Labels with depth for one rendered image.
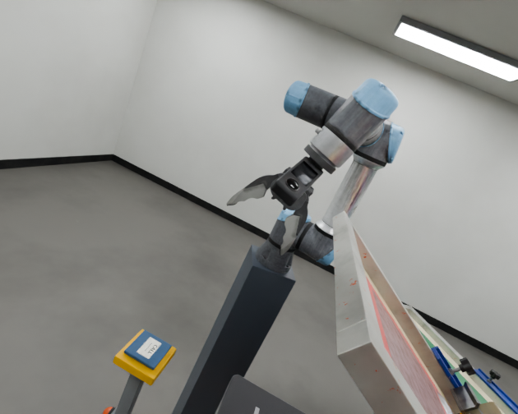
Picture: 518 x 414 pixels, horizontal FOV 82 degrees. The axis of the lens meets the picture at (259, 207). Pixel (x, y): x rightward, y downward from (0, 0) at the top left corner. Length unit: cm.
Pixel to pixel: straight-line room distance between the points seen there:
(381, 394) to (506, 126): 459
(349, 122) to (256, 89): 403
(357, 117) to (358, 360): 37
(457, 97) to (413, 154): 81
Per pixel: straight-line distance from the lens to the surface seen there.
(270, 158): 445
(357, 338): 35
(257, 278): 116
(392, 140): 102
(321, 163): 55
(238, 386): 107
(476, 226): 489
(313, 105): 68
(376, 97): 56
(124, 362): 101
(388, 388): 37
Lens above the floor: 171
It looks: 16 degrees down
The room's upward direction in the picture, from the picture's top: 25 degrees clockwise
